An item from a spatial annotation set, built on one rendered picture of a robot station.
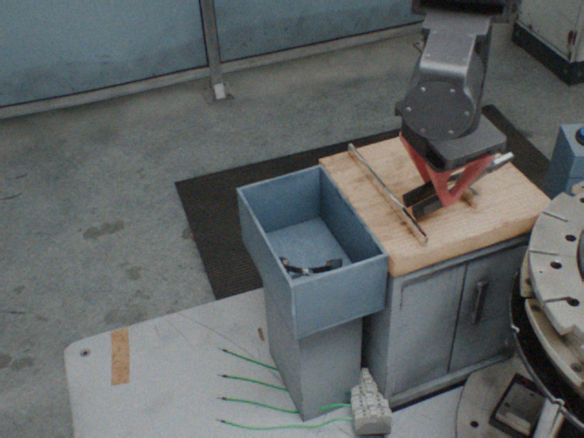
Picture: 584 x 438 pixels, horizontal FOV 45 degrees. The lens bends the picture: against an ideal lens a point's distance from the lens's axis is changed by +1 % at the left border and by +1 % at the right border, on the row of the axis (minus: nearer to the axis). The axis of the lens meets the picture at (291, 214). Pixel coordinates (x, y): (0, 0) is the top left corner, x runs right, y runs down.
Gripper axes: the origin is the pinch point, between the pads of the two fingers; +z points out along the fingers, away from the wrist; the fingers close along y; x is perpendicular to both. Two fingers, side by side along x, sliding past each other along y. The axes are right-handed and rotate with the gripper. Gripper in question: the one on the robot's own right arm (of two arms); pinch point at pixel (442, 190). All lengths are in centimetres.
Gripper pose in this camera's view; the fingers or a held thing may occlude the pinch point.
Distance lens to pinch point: 75.4
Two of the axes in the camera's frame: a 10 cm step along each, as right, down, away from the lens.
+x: 9.2, -3.3, 2.3
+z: 0.8, 7.1, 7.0
